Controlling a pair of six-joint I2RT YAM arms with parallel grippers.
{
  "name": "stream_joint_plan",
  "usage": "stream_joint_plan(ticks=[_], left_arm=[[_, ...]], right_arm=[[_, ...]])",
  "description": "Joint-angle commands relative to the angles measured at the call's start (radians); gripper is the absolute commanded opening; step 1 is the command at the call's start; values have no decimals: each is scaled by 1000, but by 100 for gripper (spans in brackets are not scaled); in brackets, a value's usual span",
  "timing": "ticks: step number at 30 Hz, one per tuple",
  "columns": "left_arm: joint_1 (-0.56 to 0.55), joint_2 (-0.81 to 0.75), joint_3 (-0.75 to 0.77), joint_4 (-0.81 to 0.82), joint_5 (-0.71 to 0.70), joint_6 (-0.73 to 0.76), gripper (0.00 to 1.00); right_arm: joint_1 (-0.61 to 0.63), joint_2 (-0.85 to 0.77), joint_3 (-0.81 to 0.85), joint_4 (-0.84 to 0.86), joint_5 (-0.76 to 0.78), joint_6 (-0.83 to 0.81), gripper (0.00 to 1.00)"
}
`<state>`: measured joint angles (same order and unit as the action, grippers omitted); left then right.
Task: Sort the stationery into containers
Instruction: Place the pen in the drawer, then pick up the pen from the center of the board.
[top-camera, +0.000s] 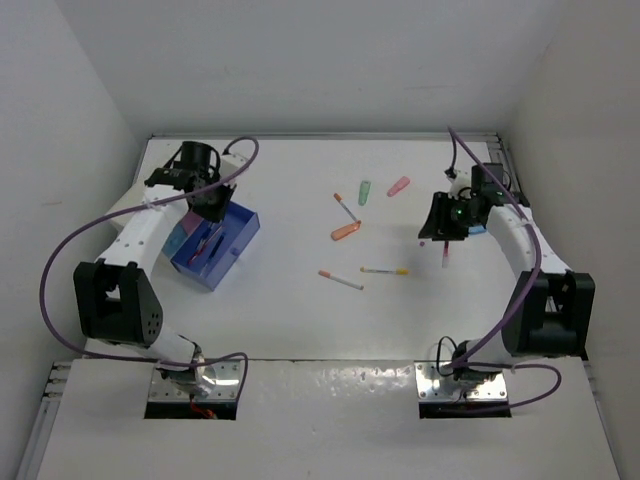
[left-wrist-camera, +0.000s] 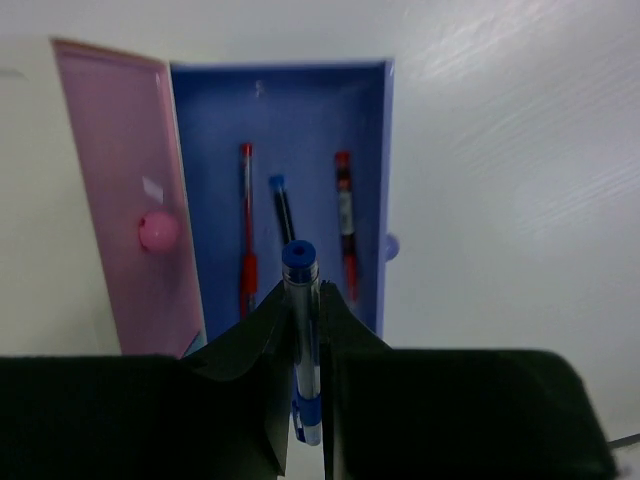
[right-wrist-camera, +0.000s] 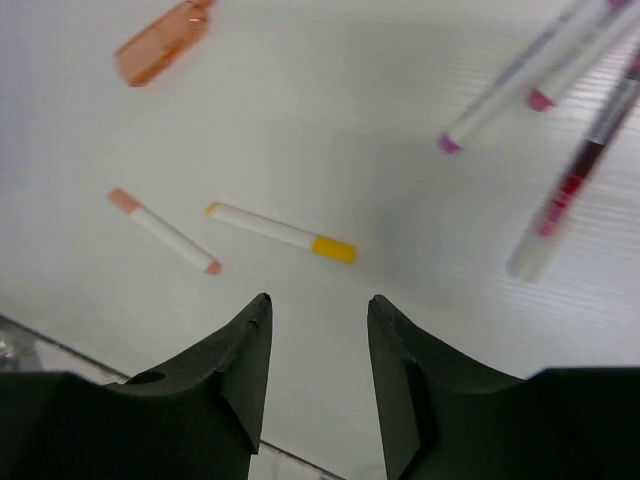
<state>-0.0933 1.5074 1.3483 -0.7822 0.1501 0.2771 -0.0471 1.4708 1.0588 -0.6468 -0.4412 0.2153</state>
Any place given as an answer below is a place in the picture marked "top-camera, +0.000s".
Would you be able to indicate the light blue small drawer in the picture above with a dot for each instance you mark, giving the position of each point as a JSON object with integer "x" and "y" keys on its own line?
{"x": 174, "y": 241}

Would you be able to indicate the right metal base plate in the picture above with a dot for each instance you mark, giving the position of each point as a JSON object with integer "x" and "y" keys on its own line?
{"x": 437, "y": 386}

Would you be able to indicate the metal base plate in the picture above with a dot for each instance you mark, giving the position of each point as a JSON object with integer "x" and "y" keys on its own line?
{"x": 437, "y": 386}
{"x": 220, "y": 380}

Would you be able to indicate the pink drawer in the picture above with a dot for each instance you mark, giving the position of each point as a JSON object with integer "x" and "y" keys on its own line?
{"x": 190, "y": 222}

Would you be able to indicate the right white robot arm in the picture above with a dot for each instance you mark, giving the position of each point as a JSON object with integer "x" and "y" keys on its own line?
{"x": 548, "y": 313}

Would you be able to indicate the purple-blue drawer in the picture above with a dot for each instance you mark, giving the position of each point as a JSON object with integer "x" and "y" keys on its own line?
{"x": 240, "y": 225}

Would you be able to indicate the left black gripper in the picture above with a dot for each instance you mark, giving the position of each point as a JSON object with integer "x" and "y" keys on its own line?
{"x": 217, "y": 213}

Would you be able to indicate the yellow capped pen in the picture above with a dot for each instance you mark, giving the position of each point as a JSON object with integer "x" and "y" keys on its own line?
{"x": 397, "y": 271}

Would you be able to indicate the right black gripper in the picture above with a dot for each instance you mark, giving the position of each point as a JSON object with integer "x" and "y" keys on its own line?
{"x": 437, "y": 226}

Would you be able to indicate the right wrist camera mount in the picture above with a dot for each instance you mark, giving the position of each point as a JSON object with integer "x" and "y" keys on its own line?
{"x": 460, "y": 187}

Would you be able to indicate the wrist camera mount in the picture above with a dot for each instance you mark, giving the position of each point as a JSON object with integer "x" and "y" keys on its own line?
{"x": 230, "y": 163}
{"x": 460, "y": 187}

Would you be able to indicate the red gel pen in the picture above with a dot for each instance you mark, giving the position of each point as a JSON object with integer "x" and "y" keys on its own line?
{"x": 199, "y": 250}

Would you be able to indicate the blue correction tape case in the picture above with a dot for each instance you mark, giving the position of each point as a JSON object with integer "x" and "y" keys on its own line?
{"x": 476, "y": 230}

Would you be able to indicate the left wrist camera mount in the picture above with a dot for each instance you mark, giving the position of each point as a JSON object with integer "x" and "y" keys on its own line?
{"x": 230, "y": 163}

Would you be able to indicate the green correction tape case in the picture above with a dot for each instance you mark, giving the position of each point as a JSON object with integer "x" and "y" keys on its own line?
{"x": 364, "y": 191}

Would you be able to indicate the pink correction tape case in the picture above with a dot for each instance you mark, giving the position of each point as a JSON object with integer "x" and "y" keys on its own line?
{"x": 398, "y": 186}

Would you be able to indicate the white pen orange cap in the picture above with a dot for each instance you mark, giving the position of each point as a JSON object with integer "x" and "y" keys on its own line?
{"x": 340, "y": 280}

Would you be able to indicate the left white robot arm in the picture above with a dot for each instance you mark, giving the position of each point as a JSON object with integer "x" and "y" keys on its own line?
{"x": 116, "y": 301}

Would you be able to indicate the orange capped marker pen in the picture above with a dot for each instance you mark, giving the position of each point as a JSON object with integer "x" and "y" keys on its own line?
{"x": 341, "y": 202}

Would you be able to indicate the pink capped pen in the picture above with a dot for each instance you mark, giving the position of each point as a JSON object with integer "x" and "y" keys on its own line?
{"x": 445, "y": 255}

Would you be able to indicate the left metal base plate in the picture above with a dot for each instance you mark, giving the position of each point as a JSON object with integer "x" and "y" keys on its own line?
{"x": 220, "y": 380}

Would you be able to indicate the blue striped pen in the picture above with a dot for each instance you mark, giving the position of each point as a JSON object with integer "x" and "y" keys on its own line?
{"x": 216, "y": 247}

